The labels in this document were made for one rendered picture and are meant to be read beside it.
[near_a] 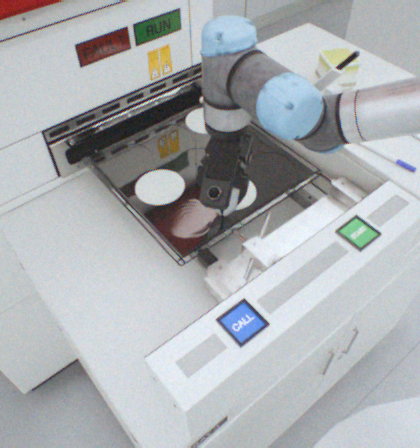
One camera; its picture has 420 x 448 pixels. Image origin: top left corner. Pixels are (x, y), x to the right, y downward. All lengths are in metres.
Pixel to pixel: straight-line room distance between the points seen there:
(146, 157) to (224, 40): 0.44
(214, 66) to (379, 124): 0.23
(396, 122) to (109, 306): 0.57
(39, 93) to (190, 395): 0.63
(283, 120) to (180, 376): 0.36
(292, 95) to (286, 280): 0.29
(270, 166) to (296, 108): 0.42
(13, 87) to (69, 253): 0.33
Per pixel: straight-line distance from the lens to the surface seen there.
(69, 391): 1.71
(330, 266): 0.73
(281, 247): 0.83
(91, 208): 1.01
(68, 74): 0.95
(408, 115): 0.62
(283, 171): 0.94
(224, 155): 0.70
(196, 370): 0.63
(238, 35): 0.61
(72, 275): 0.91
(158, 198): 0.88
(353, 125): 0.64
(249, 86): 0.58
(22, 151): 0.99
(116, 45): 0.98
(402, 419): 0.80
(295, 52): 1.22
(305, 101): 0.55
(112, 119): 1.03
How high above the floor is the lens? 1.54
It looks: 50 degrees down
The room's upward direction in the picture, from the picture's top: straight up
